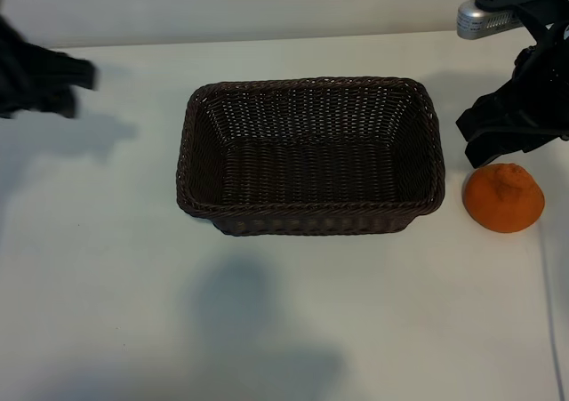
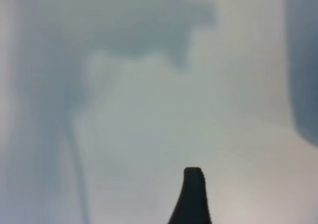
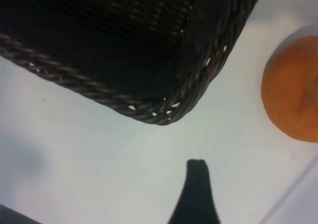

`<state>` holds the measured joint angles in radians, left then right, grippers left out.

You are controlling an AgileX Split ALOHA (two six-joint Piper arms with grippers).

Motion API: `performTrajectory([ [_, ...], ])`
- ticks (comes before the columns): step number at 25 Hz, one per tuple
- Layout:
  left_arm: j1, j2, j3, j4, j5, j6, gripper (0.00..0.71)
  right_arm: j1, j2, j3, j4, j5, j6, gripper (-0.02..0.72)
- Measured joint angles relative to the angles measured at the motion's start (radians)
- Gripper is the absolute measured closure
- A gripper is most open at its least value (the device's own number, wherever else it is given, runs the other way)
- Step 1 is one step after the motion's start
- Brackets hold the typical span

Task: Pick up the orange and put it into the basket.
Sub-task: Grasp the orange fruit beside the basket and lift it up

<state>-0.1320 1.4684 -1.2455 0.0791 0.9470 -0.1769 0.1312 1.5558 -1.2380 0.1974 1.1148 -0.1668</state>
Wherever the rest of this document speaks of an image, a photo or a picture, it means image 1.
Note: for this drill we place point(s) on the orange fruit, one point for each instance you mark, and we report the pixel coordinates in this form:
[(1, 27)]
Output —
[(493, 210)]

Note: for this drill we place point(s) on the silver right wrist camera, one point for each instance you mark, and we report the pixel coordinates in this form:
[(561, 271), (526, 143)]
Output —
[(475, 18)]

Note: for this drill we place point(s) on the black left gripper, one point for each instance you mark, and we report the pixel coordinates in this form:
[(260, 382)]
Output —
[(22, 76)]

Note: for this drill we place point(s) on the dark brown wicker basket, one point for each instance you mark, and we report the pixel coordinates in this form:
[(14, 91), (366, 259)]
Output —
[(311, 174)]

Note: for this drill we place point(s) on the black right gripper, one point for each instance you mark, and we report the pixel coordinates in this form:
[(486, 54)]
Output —
[(542, 96)]

